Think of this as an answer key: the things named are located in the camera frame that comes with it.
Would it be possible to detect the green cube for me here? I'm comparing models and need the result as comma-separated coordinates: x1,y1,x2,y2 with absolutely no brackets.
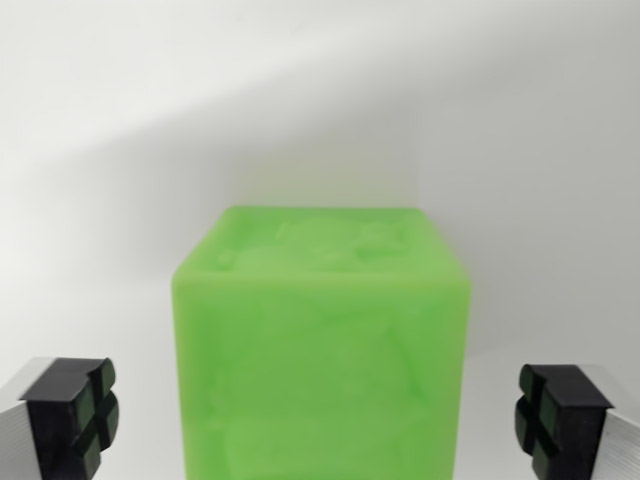
171,205,473,480

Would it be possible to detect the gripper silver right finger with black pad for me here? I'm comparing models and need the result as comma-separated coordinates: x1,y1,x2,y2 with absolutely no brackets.
513,363,640,480

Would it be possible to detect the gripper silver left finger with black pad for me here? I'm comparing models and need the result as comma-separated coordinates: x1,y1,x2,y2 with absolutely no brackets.
0,356,121,480

